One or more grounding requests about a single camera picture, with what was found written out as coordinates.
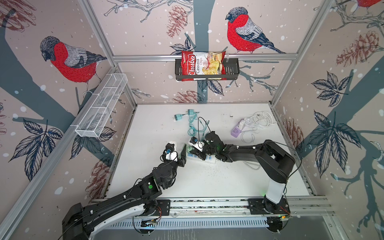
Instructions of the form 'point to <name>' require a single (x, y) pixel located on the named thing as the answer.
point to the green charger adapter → (189, 148)
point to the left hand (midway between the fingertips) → (179, 145)
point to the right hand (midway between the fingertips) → (190, 152)
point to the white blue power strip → (209, 158)
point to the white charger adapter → (247, 121)
